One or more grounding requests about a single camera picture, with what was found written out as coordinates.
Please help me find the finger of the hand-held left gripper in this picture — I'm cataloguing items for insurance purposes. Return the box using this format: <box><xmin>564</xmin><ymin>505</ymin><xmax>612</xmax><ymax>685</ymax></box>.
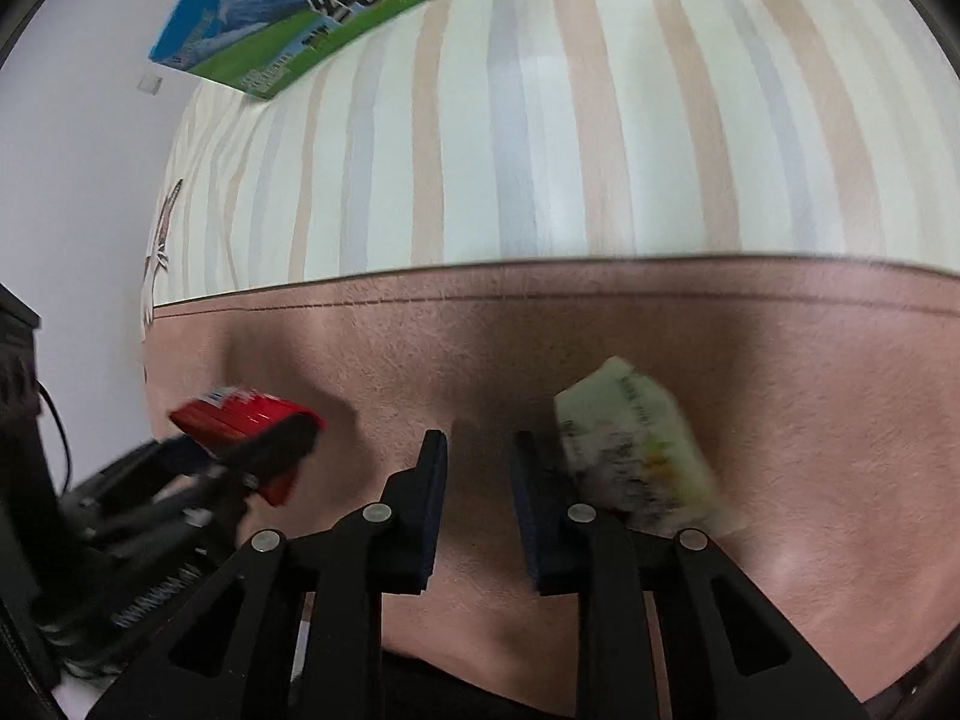
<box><xmin>199</xmin><ymin>412</ymin><xmax>321</xmax><ymax>515</ymax></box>
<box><xmin>64</xmin><ymin>433</ymin><xmax>226</xmax><ymax>533</ymax></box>

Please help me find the black cable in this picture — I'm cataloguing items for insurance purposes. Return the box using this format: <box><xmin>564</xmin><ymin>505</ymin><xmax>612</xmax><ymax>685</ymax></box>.
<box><xmin>36</xmin><ymin>381</ymin><xmax>73</xmax><ymax>497</ymax></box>

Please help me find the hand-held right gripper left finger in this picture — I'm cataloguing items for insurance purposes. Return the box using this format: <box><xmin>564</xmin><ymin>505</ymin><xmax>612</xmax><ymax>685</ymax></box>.
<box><xmin>86</xmin><ymin>429</ymin><xmax>449</xmax><ymax>720</ymax></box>

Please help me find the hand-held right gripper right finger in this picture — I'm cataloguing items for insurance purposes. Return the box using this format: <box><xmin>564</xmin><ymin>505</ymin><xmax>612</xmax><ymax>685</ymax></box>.
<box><xmin>510</xmin><ymin>431</ymin><xmax>871</xmax><ymax>720</ymax></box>

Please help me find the red snack packet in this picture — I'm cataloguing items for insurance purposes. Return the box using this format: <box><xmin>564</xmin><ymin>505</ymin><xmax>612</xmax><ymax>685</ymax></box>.
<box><xmin>166</xmin><ymin>384</ymin><xmax>327</xmax><ymax>507</ymax></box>

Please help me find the pale green snack packet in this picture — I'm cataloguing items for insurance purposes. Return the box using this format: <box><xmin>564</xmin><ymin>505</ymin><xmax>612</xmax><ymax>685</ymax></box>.
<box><xmin>553</xmin><ymin>356</ymin><xmax>734</xmax><ymax>539</ymax></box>

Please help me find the black furniture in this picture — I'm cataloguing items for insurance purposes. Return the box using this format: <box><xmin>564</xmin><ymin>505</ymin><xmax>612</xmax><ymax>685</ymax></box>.
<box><xmin>0</xmin><ymin>281</ymin><xmax>62</xmax><ymax>691</ymax></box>

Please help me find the striped bed sheet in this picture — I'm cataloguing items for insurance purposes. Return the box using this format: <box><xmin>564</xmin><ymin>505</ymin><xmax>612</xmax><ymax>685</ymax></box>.
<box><xmin>141</xmin><ymin>0</ymin><xmax>960</xmax><ymax>310</ymax></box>

